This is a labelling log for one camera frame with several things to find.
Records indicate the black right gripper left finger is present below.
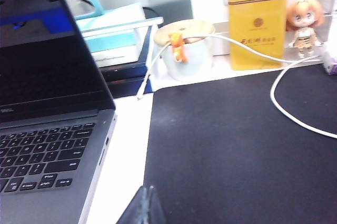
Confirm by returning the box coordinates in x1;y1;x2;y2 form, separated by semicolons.
115;186;147;224

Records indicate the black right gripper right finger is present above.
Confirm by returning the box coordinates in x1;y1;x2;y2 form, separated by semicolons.
146;186;167;224

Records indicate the gray Dell laptop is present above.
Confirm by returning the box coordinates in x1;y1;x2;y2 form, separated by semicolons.
0;0;118;224

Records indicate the wooden mug lid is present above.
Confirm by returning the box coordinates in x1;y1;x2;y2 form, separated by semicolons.
154;18;215;49

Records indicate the black desk mat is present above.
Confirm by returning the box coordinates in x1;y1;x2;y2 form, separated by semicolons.
143;63;337;224

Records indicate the black book stack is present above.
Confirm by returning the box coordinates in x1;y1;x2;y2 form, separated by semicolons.
99;25;155;99

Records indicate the white ceramic mug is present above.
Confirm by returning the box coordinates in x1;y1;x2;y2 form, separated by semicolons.
157;36;214;82

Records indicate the thin silver tablet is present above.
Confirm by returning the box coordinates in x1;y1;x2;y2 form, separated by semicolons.
80;16;164;38

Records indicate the yellow tea tin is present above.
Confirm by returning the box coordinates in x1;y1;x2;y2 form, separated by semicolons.
227;0;289;71

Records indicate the small purple box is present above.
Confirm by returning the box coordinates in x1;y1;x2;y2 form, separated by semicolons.
321;47;337;76

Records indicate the orange-haired anime figurine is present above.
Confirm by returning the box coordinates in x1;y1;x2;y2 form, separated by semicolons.
285;0;325;58

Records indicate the white charging cable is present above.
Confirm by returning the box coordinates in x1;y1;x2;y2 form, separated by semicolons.
136;33;337;139

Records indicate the orange fox cable holder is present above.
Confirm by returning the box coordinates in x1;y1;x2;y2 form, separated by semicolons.
168;32;189;65

